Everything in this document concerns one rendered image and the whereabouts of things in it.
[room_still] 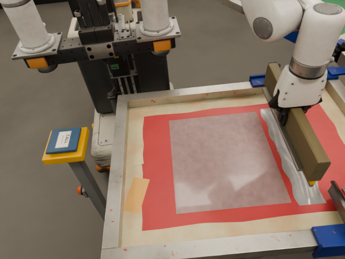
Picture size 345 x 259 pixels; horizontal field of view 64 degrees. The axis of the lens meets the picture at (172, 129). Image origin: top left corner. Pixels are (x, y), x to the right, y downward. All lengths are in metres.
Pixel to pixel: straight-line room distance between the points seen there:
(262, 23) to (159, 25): 0.51
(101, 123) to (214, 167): 1.29
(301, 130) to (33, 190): 1.86
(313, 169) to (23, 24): 0.95
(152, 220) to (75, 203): 1.30
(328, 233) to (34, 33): 1.04
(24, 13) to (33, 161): 1.49
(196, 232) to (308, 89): 0.43
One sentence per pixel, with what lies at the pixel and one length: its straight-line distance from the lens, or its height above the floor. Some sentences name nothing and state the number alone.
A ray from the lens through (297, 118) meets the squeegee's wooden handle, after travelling 0.73.
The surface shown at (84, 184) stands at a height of 0.72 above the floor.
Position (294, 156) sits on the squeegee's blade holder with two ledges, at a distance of 0.73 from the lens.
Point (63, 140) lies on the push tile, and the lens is 0.97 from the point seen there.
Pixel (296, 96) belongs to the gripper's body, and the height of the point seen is 1.19.
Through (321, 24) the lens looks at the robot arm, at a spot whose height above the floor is 1.37.
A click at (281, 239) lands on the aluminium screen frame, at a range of 0.71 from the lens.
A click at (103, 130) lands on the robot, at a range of 1.94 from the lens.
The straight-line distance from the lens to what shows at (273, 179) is 0.82.
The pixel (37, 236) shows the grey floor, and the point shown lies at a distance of 2.01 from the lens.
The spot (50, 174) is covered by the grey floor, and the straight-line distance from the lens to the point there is 2.22.
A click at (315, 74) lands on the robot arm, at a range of 0.66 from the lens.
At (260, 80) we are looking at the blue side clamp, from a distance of 1.04.
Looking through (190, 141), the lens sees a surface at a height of 0.96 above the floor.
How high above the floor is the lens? 1.63
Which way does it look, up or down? 48 degrees down
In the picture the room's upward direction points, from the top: 7 degrees counter-clockwise
